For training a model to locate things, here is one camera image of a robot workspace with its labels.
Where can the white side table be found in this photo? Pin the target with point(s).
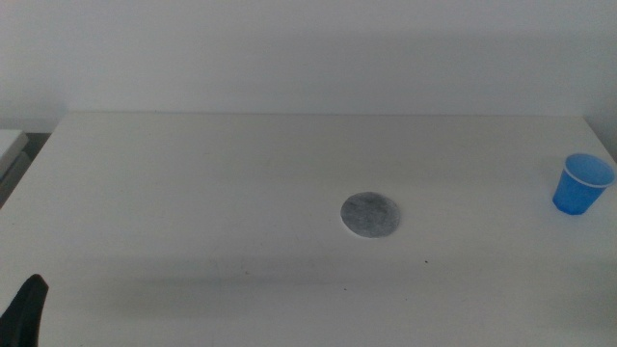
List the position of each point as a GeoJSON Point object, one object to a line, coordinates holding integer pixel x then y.
{"type": "Point", "coordinates": [8, 144]}

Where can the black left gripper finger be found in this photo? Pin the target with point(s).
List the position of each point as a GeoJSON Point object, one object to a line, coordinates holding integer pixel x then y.
{"type": "Point", "coordinates": [24, 313]}

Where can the round grey cup mat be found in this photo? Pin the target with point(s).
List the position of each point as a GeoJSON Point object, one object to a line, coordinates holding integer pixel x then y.
{"type": "Point", "coordinates": [370, 215]}

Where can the blue plastic cup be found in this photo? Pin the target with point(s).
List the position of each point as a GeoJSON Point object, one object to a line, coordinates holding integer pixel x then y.
{"type": "Point", "coordinates": [576, 193]}

